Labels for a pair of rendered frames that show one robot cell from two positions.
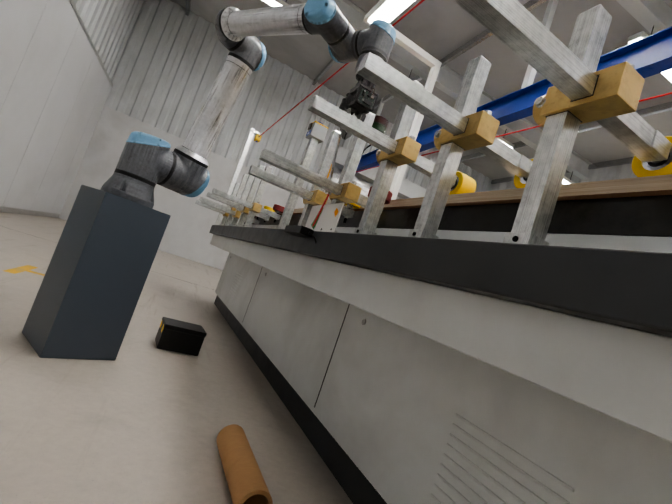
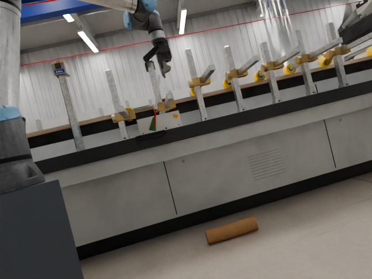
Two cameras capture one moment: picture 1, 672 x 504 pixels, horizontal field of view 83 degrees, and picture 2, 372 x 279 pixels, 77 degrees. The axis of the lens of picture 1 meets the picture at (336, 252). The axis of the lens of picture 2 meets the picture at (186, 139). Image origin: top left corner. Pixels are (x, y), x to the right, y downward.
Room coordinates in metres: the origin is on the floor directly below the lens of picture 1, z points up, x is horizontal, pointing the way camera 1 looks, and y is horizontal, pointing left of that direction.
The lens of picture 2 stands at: (0.73, 1.37, 0.63)
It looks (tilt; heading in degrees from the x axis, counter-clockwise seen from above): 1 degrees down; 288
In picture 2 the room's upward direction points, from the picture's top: 14 degrees counter-clockwise
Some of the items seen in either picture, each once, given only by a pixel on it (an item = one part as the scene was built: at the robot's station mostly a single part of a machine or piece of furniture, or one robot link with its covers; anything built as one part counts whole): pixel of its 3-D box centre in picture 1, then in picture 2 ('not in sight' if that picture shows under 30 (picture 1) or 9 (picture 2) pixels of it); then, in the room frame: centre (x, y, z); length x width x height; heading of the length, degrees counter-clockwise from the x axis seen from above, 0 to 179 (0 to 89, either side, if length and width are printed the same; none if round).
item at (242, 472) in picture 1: (241, 468); (231, 230); (1.01, 0.05, 0.04); 0.30 x 0.08 x 0.08; 25
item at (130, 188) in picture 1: (131, 188); (7, 175); (1.50, 0.84, 0.65); 0.19 x 0.19 x 0.10
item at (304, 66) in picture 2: not in sight; (304, 65); (0.35, -0.38, 0.90); 0.04 x 0.04 x 0.48; 25
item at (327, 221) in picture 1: (321, 218); (159, 123); (1.27, 0.08, 0.75); 0.26 x 0.01 x 0.10; 25
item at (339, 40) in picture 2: not in sight; (310, 56); (0.30, -0.37, 0.95); 0.50 x 0.04 x 0.04; 115
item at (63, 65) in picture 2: (316, 133); (61, 70); (1.72, 0.26, 1.18); 0.07 x 0.07 x 0.08; 25
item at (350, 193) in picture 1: (344, 194); (164, 106); (1.23, 0.04, 0.85); 0.14 x 0.06 x 0.05; 25
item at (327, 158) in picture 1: (317, 187); (118, 108); (1.48, 0.15, 0.89); 0.04 x 0.04 x 0.48; 25
